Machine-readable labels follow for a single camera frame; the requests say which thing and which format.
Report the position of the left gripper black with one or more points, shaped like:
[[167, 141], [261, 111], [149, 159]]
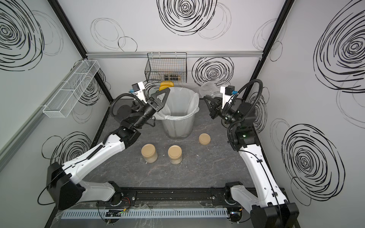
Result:
[[158, 106]]

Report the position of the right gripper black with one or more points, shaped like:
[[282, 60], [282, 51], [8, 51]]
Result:
[[216, 105]]

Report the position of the rice jar tan lid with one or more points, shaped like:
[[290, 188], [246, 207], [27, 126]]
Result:
[[175, 154], [149, 153]]

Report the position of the glass rice jar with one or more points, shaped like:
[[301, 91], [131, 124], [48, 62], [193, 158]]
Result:
[[210, 89]]

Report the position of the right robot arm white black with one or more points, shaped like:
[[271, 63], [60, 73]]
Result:
[[268, 207]]

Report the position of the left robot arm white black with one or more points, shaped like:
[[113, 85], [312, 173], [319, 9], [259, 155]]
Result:
[[65, 182]]

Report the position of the yellow toast slice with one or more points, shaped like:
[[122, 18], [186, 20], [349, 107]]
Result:
[[164, 86], [167, 83]]

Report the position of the white plastic bin liner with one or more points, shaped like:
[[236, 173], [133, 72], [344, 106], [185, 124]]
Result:
[[181, 104]]

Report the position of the dark bottle in basket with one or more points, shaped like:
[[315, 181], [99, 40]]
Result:
[[176, 78]]

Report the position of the metal mesh trash bin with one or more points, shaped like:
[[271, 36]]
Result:
[[179, 127]]

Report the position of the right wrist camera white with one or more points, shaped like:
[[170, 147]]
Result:
[[227, 91]]

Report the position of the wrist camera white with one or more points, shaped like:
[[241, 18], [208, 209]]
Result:
[[227, 91], [138, 92]]

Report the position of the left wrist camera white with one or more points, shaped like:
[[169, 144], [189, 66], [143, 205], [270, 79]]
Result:
[[138, 92]]

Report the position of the black wire wall basket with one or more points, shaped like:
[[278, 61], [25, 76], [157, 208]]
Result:
[[155, 69]]

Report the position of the aluminium wall rail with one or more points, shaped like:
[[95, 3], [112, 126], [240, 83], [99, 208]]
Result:
[[174, 54]]

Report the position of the white mesh wall shelf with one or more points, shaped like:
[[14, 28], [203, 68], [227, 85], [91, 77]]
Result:
[[79, 87]]

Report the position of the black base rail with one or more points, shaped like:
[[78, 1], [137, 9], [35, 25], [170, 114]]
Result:
[[133, 196]]

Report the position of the white slotted cable duct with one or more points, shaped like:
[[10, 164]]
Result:
[[146, 213]]

